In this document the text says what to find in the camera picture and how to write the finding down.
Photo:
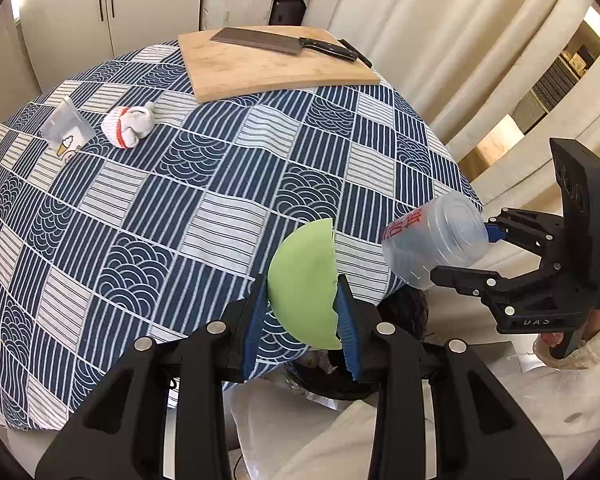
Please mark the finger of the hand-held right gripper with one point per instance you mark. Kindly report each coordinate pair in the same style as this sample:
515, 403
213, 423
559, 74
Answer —
492, 232
475, 280

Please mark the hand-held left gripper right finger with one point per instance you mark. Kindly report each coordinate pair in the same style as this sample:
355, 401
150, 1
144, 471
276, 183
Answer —
347, 330

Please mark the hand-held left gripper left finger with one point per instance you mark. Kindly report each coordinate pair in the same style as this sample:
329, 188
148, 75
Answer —
255, 330

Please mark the clear plastic cup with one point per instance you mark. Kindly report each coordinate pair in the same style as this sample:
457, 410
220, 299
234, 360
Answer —
430, 240

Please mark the green broken bowl piece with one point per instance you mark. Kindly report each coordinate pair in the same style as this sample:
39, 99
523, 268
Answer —
300, 285

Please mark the person's right forearm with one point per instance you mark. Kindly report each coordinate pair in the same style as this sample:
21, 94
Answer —
590, 360

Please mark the person's right hand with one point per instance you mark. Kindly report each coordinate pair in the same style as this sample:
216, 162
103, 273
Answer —
550, 340

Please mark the person's white garment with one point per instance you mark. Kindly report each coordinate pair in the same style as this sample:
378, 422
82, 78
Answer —
340, 440

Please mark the blue patterned tablecloth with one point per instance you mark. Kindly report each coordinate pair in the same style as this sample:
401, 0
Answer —
180, 210

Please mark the wooden shelf unit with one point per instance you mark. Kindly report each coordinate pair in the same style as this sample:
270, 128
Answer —
555, 80

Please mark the cream curtain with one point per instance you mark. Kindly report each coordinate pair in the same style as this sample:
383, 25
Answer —
430, 35

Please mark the black slim tool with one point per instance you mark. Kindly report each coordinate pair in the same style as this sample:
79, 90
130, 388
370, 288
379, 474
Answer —
355, 53

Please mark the white rolled sock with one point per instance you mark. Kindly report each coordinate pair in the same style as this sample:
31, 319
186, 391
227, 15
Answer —
125, 125

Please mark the wooden cutting board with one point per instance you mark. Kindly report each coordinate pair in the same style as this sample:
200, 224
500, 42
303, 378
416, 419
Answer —
260, 70

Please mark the clear printed plastic bag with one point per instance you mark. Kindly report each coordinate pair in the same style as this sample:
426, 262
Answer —
65, 125

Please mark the black appliance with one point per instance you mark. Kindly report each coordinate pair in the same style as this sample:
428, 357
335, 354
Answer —
287, 12

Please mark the white box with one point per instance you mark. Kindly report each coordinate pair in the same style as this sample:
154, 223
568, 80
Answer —
235, 7

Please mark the white cabinet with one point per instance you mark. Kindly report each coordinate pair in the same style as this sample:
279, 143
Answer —
150, 5

